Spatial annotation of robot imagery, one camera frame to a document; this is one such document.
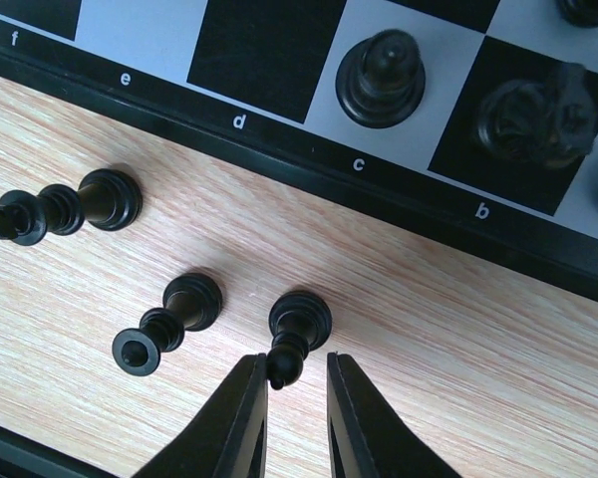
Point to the black and grey chessboard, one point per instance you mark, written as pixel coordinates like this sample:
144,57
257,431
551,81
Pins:
253,83

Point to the black chess king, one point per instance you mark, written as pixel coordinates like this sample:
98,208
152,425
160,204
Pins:
107,198

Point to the black chess pawn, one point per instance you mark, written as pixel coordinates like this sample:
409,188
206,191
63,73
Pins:
583,13
381,81

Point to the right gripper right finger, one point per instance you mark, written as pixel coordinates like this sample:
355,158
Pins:
366,436

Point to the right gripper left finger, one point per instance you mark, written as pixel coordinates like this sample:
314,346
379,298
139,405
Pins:
228,436

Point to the black chess piece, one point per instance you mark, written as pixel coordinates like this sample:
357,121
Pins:
549,123
300,322
190,303

